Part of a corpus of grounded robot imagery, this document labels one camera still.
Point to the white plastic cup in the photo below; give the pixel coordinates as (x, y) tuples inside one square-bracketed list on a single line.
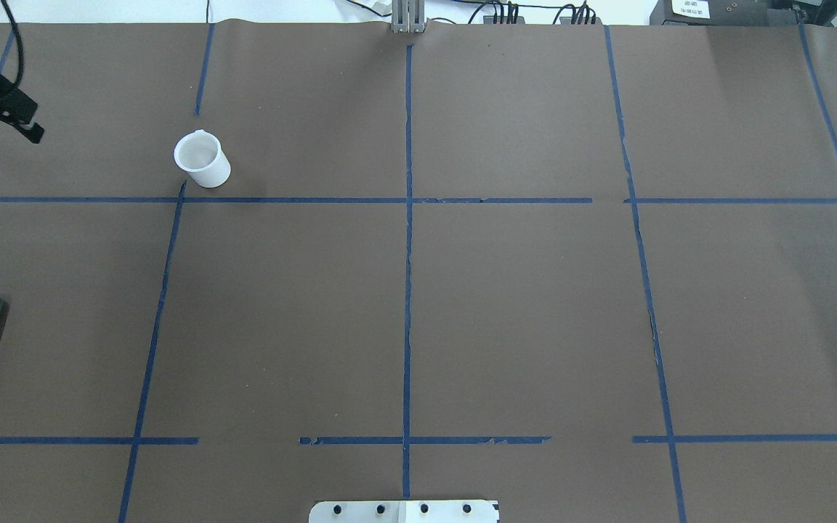
[(200, 154)]

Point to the brown paper table cover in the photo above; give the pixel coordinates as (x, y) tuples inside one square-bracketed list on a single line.
[(588, 273)]

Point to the black power box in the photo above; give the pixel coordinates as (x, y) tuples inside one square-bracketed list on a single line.
[(724, 13)]

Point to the grey aluminium frame post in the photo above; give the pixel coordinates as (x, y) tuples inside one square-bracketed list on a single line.
[(408, 16)]

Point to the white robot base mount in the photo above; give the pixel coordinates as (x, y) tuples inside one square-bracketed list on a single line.
[(406, 511)]

